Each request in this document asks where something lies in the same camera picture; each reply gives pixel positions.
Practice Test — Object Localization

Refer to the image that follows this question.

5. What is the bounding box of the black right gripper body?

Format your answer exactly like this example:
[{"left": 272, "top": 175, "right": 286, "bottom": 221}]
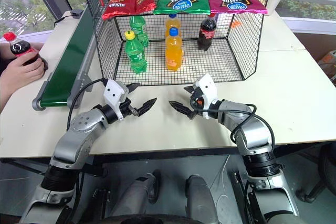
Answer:
[{"left": 187, "top": 87, "right": 208, "bottom": 120}]

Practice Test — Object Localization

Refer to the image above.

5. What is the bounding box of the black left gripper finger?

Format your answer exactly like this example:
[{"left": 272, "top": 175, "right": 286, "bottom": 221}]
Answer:
[
  {"left": 127, "top": 82, "right": 141, "bottom": 94},
  {"left": 136, "top": 97, "right": 158, "bottom": 117}
]

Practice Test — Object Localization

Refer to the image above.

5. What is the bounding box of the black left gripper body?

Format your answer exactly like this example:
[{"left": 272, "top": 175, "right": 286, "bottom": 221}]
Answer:
[{"left": 119, "top": 84, "right": 140, "bottom": 118}]

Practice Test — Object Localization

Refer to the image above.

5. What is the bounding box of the cola bottle red cap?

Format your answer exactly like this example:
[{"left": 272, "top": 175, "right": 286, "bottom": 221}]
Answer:
[{"left": 3, "top": 31, "right": 44, "bottom": 67}]

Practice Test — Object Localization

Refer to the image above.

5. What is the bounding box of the green conveyor belt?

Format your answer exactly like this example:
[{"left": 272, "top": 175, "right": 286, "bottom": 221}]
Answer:
[{"left": 31, "top": 4, "right": 106, "bottom": 111}]

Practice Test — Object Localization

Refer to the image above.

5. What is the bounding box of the person's right hand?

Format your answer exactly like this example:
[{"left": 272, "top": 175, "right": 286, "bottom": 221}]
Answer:
[{"left": 0, "top": 56, "right": 46, "bottom": 91}]

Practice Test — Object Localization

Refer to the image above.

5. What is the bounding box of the green soda bottle yellow cap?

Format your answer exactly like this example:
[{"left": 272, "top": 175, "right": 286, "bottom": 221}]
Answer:
[{"left": 123, "top": 30, "right": 148, "bottom": 74}]

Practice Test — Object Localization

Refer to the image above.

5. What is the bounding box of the orange soda bottle blue cap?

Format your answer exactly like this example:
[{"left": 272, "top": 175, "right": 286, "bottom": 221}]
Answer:
[
  {"left": 164, "top": 14, "right": 182, "bottom": 39},
  {"left": 164, "top": 27, "right": 184, "bottom": 72}
]

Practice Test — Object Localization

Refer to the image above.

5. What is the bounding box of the cola bottle red label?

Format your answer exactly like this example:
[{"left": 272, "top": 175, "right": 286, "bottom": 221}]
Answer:
[{"left": 197, "top": 13, "right": 218, "bottom": 51}]

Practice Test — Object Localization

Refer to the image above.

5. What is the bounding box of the grey rounded leg housing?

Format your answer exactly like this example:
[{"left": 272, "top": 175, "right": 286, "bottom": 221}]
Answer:
[
  {"left": 114, "top": 169, "right": 162, "bottom": 224},
  {"left": 184, "top": 174, "right": 219, "bottom": 224}
]

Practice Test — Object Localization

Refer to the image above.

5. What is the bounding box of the dark rounded torso edge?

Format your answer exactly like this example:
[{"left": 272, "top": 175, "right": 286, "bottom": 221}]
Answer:
[{"left": 102, "top": 212, "right": 219, "bottom": 224}]

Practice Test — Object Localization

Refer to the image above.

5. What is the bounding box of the brown cardboard box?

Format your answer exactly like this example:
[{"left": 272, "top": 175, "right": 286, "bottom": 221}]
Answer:
[{"left": 317, "top": 49, "right": 336, "bottom": 86}]

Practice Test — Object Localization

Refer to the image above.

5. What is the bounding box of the black office chair base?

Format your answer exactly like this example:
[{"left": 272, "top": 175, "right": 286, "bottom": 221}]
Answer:
[{"left": 296, "top": 143, "right": 336, "bottom": 204}]

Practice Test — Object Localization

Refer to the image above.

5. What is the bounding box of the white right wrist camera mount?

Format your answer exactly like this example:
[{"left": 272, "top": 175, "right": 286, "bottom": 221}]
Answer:
[{"left": 192, "top": 72, "right": 219, "bottom": 120}]

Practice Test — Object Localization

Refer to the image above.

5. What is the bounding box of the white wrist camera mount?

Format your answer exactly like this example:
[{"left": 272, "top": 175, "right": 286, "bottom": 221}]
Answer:
[
  {"left": 192, "top": 72, "right": 219, "bottom": 120},
  {"left": 102, "top": 79, "right": 131, "bottom": 120}
]

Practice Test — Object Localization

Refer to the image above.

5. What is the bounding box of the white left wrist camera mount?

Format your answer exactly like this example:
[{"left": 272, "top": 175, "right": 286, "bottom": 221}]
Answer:
[{"left": 102, "top": 79, "right": 131, "bottom": 120}]

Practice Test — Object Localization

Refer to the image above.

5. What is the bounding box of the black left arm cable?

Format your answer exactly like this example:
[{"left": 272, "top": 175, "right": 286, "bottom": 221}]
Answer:
[{"left": 66, "top": 77, "right": 109, "bottom": 131}]

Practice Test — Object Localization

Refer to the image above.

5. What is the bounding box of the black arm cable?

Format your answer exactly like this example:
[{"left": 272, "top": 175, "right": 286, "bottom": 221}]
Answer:
[
  {"left": 66, "top": 77, "right": 109, "bottom": 131},
  {"left": 230, "top": 103, "right": 276, "bottom": 157}
]

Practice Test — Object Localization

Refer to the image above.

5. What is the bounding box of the black wire mesh basket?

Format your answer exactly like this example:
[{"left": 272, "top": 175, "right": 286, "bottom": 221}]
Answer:
[{"left": 77, "top": 0, "right": 277, "bottom": 87}]

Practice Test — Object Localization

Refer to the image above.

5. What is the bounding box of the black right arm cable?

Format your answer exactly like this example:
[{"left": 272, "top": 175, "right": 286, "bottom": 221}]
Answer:
[{"left": 230, "top": 103, "right": 276, "bottom": 157}]

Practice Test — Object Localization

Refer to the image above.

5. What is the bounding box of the black power cord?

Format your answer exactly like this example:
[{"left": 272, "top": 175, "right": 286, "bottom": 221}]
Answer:
[{"left": 53, "top": 15, "right": 75, "bottom": 27}]

